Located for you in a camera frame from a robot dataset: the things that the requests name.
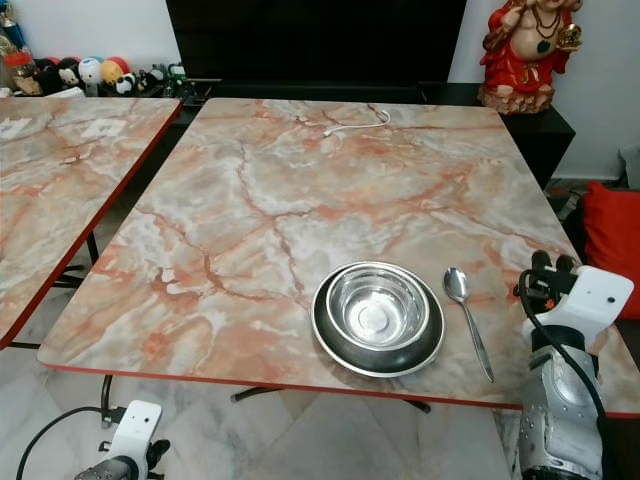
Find stainless steel plate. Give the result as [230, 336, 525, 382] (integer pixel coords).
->
[310, 261, 447, 380]

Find red cushion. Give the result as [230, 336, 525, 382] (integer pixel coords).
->
[581, 179, 640, 322]

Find yellow and red toy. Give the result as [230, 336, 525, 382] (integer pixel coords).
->
[100, 55, 132, 87]

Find stainless steel spoon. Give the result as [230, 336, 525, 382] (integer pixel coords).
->
[443, 266, 497, 384]

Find stainless steel bowl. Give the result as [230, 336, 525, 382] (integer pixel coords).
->
[325, 264, 432, 350]

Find black television screen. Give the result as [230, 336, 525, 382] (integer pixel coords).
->
[165, 0, 469, 87]

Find blue and gold figurine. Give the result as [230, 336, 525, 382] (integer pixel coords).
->
[0, 0, 29, 56]

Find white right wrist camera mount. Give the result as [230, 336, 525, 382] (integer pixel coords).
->
[534, 264, 635, 353]

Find small panda toy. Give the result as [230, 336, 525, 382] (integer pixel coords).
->
[114, 73, 140, 98]

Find red laughing Buddha statue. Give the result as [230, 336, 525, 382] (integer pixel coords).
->
[477, 0, 584, 115]

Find black plush toy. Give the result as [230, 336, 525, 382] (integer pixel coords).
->
[33, 58, 83, 97]

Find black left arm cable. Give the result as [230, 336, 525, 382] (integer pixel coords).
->
[14, 404, 128, 480]

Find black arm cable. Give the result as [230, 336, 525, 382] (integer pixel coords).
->
[519, 283, 609, 426]
[14, 404, 128, 480]

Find white paper sticker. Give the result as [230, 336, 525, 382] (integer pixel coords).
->
[80, 118, 128, 140]
[0, 118, 34, 139]

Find white round head toy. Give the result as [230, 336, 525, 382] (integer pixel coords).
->
[77, 56, 107, 90]

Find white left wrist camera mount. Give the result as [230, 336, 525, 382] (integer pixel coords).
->
[104, 399, 165, 472]

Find white cable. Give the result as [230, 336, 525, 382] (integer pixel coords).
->
[323, 107, 393, 138]

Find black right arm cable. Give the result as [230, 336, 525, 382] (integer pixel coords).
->
[519, 283, 609, 426]

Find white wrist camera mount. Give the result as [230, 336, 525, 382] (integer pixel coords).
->
[104, 399, 165, 472]
[534, 264, 635, 353]

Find black metal table frame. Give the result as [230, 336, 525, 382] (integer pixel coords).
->
[0, 231, 102, 353]

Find small green toy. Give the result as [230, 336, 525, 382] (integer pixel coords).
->
[164, 62, 190, 97]

